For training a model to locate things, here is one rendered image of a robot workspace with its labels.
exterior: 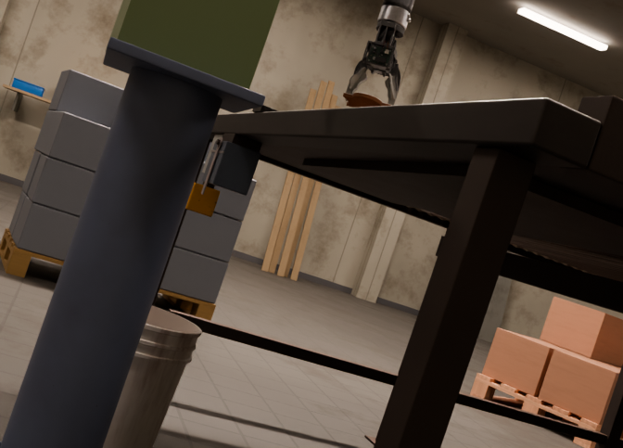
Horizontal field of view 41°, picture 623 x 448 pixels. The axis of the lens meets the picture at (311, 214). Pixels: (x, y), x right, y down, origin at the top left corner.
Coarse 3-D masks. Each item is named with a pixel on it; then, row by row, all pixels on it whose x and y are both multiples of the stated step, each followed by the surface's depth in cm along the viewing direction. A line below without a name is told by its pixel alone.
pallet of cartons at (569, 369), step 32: (576, 320) 576; (608, 320) 567; (512, 352) 535; (544, 352) 520; (576, 352) 570; (608, 352) 577; (480, 384) 541; (512, 384) 530; (544, 384) 514; (576, 384) 502; (608, 384) 490; (576, 416) 507
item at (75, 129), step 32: (64, 96) 445; (96, 96) 451; (64, 128) 412; (96, 128) 418; (32, 160) 467; (64, 160) 414; (96, 160) 420; (32, 192) 418; (64, 192) 416; (224, 192) 448; (32, 224) 412; (64, 224) 418; (192, 224) 443; (224, 224) 450; (32, 256) 413; (64, 256) 419; (192, 256) 445; (224, 256) 453; (160, 288) 441; (192, 288) 447
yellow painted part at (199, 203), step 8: (208, 184) 246; (192, 192) 241; (200, 192) 242; (208, 192) 243; (216, 192) 244; (192, 200) 241; (200, 200) 242; (208, 200) 243; (216, 200) 244; (192, 208) 242; (200, 208) 242; (208, 208) 243
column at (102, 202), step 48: (144, 96) 144; (192, 96) 144; (240, 96) 141; (144, 144) 143; (192, 144) 146; (96, 192) 145; (144, 192) 143; (96, 240) 143; (144, 240) 144; (96, 288) 143; (144, 288) 146; (48, 336) 144; (96, 336) 143; (48, 384) 143; (96, 384) 144; (48, 432) 142; (96, 432) 146
